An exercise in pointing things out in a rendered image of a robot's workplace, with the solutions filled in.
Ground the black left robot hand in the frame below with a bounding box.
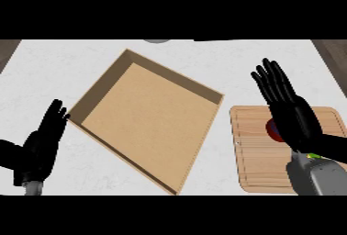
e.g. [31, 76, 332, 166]
[0, 98, 72, 187]

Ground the brown cardboard box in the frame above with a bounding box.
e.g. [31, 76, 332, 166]
[67, 48, 226, 196]

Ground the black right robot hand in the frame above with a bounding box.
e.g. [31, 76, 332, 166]
[250, 57, 347, 164]

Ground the red round fruit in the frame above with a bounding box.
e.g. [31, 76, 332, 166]
[264, 117, 287, 143]

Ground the pale wooden cutting board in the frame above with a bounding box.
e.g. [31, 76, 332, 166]
[229, 105, 347, 195]

